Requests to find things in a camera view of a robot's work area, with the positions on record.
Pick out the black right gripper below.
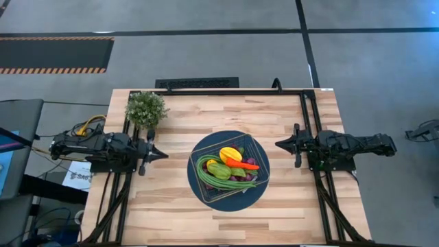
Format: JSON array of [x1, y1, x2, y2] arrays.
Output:
[[274, 123, 310, 169]]

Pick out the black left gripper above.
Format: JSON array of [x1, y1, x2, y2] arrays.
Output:
[[137, 129, 170, 176]]

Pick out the gold wire basket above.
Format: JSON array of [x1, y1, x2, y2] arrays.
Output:
[[190, 132, 270, 204]]

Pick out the yellow orange mango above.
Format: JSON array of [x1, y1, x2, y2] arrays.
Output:
[[219, 146, 244, 164]]

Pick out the long green beans bundle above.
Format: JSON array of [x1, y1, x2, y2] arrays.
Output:
[[195, 154, 257, 191]]

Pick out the potted green plant black pot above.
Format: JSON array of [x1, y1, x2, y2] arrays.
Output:
[[124, 91, 171, 130]]

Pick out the round blue woven placemat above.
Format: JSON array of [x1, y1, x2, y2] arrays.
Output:
[[187, 130, 271, 213]]

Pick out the black ribbed floor mat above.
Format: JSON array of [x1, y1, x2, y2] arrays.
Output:
[[154, 76, 240, 89]]

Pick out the white printed paper sheet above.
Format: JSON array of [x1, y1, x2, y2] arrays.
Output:
[[62, 160, 93, 192]]

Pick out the grey side desk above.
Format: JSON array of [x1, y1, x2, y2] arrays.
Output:
[[0, 98, 45, 202]]

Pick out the black hazard striped floor mat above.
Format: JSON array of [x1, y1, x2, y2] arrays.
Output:
[[0, 36, 115, 75]]

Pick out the yellow cable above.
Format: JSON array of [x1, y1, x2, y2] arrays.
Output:
[[75, 115, 107, 137]]

